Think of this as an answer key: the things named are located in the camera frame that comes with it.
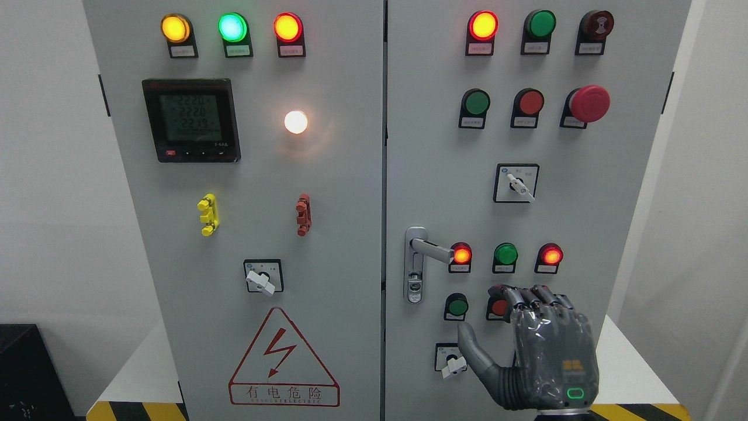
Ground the grey robotic right hand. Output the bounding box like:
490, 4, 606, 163
457, 284, 600, 420

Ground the black box lower left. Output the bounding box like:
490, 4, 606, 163
1, 323, 75, 420

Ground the dark red buzzer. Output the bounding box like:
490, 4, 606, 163
575, 10, 615, 56

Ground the red push button lower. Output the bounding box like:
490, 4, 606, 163
484, 294, 511, 323

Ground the right grey cabinet door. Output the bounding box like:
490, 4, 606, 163
383, 1, 691, 420

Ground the upper right selector switch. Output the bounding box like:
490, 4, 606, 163
493, 163, 540, 203

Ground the left door selector switch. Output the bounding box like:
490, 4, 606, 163
243, 258, 284, 296

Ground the red push button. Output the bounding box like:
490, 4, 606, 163
484, 294, 511, 323
510, 88, 545, 129

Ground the left grey cabinet door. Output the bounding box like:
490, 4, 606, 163
84, 1, 385, 420

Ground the lower white selector switch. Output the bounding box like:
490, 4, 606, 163
434, 342, 468, 380

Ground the red lit indicator top right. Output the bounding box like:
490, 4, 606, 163
465, 10, 499, 57

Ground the red electric hazard warning sticker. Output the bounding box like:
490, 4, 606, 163
228, 307, 340, 407

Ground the red push button upper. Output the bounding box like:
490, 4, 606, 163
510, 88, 545, 129

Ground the red lit indicator middle left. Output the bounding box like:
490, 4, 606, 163
447, 242, 472, 274

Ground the grey cabinet door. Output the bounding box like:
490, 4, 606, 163
84, 1, 385, 420
383, 1, 691, 420

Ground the red lit indicator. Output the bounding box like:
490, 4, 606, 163
447, 242, 472, 274
465, 10, 499, 57
534, 243, 564, 274

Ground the green indicator middle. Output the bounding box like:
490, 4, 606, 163
492, 242, 518, 274

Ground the red terminal connector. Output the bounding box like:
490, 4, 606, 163
296, 194, 312, 237

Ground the green push button lower left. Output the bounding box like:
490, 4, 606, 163
443, 292, 469, 322

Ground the yellow terminal connector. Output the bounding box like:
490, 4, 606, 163
197, 194, 220, 237

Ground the red emergency stop mushroom button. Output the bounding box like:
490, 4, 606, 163
559, 85, 610, 130

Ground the green push button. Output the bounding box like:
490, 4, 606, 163
458, 88, 490, 130
443, 292, 469, 322

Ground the green lit indicator light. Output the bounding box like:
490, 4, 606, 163
217, 12, 254, 58

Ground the yellow indicator light top left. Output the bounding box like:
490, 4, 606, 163
161, 13, 199, 58

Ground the black digital power meter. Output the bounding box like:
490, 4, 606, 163
142, 79, 241, 163

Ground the green push button upper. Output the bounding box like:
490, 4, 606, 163
458, 88, 490, 130

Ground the red-orange indicator light left door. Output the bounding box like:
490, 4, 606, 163
273, 12, 306, 58

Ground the red lit indicator middle right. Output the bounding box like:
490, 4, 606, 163
534, 243, 564, 274

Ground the silver cabinet door handle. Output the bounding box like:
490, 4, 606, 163
404, 226, 455, 304

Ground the white glowing indicator light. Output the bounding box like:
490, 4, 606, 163
283, 109, 309, 135

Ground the green indicator top right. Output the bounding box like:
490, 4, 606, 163
521, 9, 557, 55

